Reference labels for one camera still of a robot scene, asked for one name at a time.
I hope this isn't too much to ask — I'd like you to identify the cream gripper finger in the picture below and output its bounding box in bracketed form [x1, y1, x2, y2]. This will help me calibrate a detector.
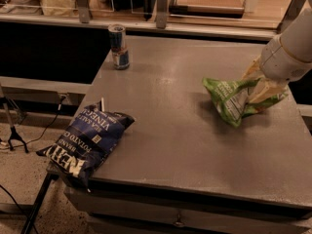
[242, 58, 262, 80]
[249, 78, 288, 103]

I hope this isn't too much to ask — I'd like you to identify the green rice chip bag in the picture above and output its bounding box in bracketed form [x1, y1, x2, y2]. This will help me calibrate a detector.
[202, 78, 288, 128]

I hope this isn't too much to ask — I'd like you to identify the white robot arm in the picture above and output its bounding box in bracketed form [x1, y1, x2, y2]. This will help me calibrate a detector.
[242, 0, 312, 103]

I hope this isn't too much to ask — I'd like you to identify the blue potato chip bag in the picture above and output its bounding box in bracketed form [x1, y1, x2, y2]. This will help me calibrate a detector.
[36, 102, 135, 187]

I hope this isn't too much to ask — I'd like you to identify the brown pegboard tray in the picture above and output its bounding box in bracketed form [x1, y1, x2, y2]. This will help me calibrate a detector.
[169, 0, 244, 19]

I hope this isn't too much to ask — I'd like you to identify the blue silver energy drink can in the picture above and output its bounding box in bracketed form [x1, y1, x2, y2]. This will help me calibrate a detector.
[108, 24, 130, 70]

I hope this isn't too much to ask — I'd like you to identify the black table leg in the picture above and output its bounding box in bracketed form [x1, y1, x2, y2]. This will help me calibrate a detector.
[20, 174, 59, 234]

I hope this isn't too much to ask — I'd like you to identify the black tripod stand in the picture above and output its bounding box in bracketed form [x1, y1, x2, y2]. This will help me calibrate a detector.
[0, 84, 28, 152]

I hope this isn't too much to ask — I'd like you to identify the grey angled bracket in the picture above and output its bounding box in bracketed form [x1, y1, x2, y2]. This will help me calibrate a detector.
[277, 0, 306, 33]

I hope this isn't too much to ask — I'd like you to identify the grey metal bracket post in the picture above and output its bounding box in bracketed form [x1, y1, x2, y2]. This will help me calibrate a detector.
[156, 0, 168, 29]
[76, 0, 91, 23]

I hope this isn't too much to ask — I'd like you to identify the black cable on floor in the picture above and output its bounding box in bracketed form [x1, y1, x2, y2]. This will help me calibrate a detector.
[19, 95, 67, 146]

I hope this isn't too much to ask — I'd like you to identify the black cable at bottom-left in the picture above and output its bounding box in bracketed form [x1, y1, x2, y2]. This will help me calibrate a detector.
[0, 183, 39, 234]

